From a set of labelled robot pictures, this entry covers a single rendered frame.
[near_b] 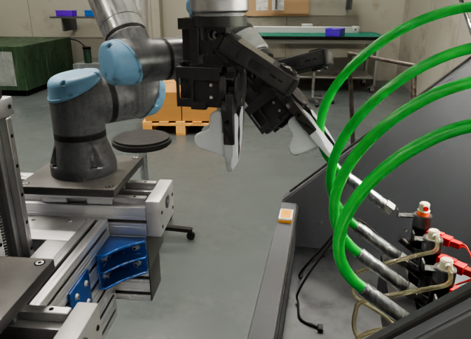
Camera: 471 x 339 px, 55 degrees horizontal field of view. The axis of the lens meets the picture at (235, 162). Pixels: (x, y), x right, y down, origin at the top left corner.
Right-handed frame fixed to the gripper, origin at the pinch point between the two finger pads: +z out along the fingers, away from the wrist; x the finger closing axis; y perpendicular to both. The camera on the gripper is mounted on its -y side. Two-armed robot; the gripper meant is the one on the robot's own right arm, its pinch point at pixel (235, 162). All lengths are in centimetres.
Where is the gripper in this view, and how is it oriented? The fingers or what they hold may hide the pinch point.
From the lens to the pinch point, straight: 64.9
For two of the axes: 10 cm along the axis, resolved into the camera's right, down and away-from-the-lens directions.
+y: -9.8, -0.7, 1.9
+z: 0.0, 9.4, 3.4
